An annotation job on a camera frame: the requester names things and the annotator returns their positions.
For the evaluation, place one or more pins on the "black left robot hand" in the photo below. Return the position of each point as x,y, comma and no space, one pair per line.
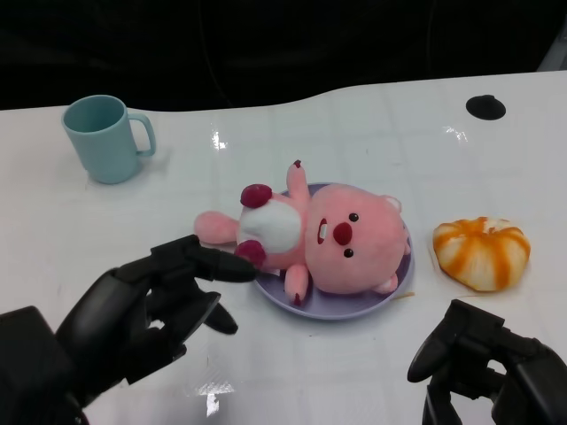
115,323

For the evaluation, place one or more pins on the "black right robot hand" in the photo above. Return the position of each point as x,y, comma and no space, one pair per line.
527,372

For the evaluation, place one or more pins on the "pink plush beaver doll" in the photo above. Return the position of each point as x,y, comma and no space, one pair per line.
350,265

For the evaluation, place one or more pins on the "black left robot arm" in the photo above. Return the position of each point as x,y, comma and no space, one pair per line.
26,367

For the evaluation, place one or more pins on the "lavender plastic plate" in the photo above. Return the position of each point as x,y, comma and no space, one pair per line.
336,308

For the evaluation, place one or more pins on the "orange striped bun toy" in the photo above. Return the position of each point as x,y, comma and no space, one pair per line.
483,257

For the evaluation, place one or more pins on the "teal plastic mug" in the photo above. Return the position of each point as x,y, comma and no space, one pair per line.
108,150

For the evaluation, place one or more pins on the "black round table grommet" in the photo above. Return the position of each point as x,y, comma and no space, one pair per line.
485,107

